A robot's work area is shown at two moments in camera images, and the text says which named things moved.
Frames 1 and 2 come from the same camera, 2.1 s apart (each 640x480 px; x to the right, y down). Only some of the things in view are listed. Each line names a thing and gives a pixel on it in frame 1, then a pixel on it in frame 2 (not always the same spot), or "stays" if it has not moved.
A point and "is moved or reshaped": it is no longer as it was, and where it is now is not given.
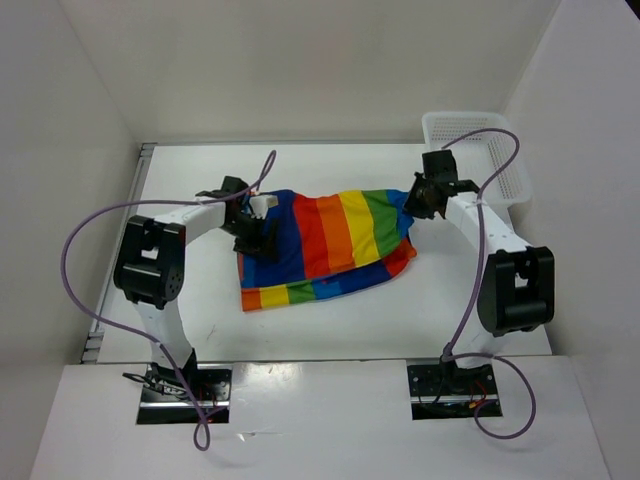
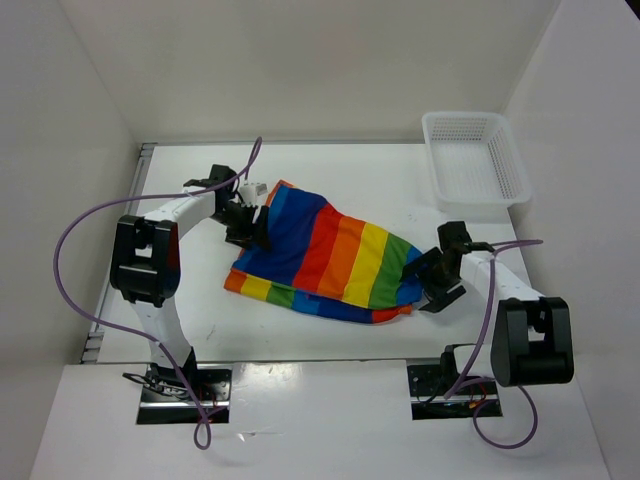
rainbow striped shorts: (330, 244) is moved or reshaped
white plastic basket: (481, 156) stays
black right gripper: (410, 206) -> (438, 304)
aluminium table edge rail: (145, 152) stays
